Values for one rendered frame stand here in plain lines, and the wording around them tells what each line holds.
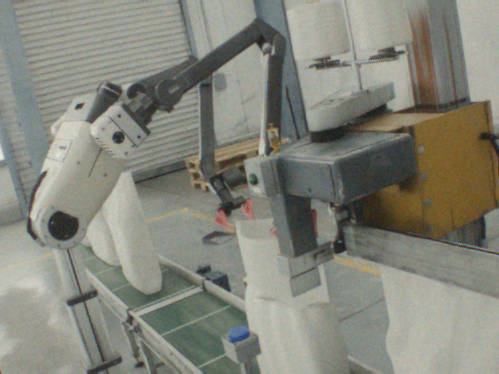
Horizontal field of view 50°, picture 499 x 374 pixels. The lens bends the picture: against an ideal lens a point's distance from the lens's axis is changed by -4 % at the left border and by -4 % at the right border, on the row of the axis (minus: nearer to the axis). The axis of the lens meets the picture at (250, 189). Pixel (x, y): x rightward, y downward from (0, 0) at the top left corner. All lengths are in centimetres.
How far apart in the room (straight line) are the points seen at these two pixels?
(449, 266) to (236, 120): 880
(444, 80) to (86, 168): 104
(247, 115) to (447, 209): 862
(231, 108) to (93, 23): 276
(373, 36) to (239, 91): 860
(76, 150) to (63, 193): 14
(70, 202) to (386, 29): 103
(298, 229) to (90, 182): 65
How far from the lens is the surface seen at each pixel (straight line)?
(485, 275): 120
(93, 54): 898
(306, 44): 160
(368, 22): 142
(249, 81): 1007
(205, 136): 209
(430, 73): 159
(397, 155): 128
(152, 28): 933
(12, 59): 834
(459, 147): 154
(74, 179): 170
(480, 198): 163
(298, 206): 139
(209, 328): 273
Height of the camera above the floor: 157
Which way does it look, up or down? 13 degrees down
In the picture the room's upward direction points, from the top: 12 degrees counter-clockwise
